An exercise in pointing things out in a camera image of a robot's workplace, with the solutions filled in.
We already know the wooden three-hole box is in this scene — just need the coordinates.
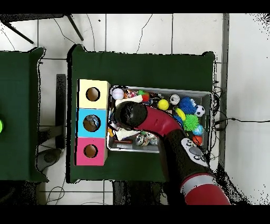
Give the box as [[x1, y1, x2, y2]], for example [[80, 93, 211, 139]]
[[74, 79, 111, 166]]

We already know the shallow clear mesh bin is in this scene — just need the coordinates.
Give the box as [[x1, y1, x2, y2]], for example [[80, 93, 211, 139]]
[[106, 85, 213, 154]]

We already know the colourful print cloth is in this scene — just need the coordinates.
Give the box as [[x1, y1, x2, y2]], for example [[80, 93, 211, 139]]
[[123, 89, 138, 99]]

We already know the white baseball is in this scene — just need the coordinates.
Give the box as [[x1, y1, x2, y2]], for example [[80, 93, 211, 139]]
[[112, 88, 124, 100]]

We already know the silver-top soda can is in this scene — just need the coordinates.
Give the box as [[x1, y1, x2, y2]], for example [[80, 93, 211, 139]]
[[168, 94, 181, 105]]

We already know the dark green tablecloth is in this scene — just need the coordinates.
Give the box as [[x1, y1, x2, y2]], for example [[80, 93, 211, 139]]
[[0, 46, 49, 183], [66, 43, 216, 184]]

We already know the black-and-white soccer ball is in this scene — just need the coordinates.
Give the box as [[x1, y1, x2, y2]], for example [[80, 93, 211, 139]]
[[194, 105, 206, 117]]

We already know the red-orange ball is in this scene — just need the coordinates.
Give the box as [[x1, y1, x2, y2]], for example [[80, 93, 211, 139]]
[[192, 135, 203, 146]]

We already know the black floor stand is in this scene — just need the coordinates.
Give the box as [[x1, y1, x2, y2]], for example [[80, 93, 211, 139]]
[[37, 73, 68, 150]]

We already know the grey round floor base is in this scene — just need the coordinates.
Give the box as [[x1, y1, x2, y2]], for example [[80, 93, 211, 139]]
[[36, 147, 63, 173]]

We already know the black folding stand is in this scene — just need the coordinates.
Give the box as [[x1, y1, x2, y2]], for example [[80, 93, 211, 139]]
[[0, 13, 84, 45]]

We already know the grey floor strip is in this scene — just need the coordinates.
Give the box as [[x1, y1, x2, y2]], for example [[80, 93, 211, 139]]
[[217, 13, 230, 170]]

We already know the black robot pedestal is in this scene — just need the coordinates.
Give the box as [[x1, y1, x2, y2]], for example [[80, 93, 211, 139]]
[[112, 181, 169, 205]]

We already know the black power cable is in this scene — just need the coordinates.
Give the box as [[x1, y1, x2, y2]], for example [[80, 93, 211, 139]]
[[214, 117, 270, 130]]

